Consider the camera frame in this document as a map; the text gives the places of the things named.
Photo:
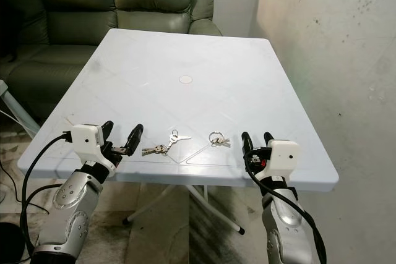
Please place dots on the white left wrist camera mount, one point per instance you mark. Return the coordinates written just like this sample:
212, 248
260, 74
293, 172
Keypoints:
88, 138

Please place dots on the small silver key bunch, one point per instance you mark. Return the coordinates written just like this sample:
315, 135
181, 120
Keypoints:
219, 141

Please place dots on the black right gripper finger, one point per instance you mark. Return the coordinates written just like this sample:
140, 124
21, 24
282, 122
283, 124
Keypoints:
247, 144
269, 140

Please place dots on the black round object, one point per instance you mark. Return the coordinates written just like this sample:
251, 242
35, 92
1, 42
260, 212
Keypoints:
12, 245

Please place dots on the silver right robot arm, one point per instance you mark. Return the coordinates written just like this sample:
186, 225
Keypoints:
284, 217

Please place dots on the small white side table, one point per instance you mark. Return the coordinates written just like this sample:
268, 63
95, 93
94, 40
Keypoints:
6, 94

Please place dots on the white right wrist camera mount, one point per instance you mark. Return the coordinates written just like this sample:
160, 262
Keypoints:
284, 154

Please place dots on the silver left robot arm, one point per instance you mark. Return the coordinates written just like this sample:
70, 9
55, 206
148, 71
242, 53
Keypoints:
68, 205

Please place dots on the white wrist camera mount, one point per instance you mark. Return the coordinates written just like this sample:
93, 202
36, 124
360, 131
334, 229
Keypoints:
88, 138
284, 154

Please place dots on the brass and silver key bunch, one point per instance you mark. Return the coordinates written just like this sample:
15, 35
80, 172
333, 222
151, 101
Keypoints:
156, 149

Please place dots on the white plastic folding table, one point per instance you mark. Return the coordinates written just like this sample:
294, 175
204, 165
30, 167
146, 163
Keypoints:
192, 109

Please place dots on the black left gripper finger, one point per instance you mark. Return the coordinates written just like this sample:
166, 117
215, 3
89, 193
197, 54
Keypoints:
136, 140
108, 128

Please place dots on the green leather sofa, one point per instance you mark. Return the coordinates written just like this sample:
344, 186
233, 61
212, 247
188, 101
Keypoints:
80, 26

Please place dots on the round white table cap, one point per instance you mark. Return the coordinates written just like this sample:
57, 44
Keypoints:
185, 80

